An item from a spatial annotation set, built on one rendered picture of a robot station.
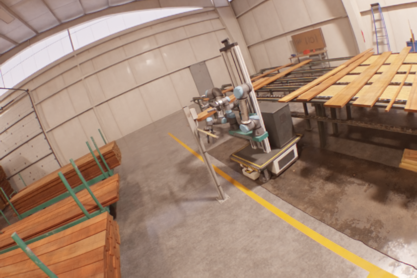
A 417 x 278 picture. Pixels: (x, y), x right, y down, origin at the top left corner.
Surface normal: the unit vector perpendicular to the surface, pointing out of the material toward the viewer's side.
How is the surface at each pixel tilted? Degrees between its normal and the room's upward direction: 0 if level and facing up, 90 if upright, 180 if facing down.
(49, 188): 90
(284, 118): 90
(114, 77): 88
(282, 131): 90
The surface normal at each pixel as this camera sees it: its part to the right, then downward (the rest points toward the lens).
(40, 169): 0.40, 0.11
